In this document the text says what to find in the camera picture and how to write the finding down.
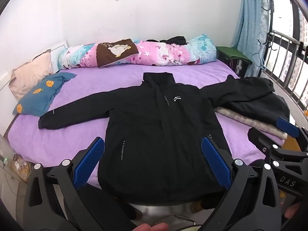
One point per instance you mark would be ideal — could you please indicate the snack bag on floor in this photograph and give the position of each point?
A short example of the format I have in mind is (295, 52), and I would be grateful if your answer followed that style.
(21, 167)

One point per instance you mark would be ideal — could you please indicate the beige pillow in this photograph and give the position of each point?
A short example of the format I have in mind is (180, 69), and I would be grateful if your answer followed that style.
(29, 74)

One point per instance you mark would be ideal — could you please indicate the white bed headboard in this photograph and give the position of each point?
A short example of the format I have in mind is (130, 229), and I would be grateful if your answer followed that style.
(55, 52)

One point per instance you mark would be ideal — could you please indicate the black window railing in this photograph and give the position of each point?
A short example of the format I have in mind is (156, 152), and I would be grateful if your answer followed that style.
(286, 63)

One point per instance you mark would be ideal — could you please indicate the person's right hand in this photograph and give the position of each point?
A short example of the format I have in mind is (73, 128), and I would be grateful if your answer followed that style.
(290, 211)

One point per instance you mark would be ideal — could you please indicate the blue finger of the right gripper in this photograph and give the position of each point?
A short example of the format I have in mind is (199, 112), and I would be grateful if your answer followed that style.
(287, 127)

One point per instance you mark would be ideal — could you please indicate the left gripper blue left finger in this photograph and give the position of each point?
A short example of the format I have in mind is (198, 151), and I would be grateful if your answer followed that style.
(85, 162)

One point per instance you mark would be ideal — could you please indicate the pink blue floral duvet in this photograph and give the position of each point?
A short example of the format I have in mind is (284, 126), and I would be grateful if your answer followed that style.
(199, 50)

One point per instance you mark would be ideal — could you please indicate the black folded hoodie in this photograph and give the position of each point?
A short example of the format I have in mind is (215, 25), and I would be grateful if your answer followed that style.
(251, 97)

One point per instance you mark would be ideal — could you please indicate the small black garment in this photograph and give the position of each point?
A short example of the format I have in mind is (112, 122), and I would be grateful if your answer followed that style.
(178, 40)

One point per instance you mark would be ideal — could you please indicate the person's left hand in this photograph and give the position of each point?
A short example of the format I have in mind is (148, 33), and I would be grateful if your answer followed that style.
(158, 227)

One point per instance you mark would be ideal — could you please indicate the teal pillow with oranges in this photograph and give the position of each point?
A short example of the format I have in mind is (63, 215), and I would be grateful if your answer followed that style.
(38, 100)

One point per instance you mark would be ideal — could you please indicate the green topped black box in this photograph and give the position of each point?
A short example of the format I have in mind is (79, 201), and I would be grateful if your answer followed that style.
(234, 59)

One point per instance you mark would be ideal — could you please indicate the brown duck cushion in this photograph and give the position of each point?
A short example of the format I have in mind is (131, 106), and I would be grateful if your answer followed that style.
(111, 53)

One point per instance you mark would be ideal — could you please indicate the light blue curtain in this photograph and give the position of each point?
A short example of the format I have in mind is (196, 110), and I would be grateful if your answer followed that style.
(251, 33)

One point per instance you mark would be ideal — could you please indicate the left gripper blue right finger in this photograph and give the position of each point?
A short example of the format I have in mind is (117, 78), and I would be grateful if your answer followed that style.
(218, 165)

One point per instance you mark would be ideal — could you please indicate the grey folded blanket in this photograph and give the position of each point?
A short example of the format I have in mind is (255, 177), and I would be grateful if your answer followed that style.
(268, 128)

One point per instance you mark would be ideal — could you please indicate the black zip jacket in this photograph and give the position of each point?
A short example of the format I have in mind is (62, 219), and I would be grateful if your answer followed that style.
(153, 139)

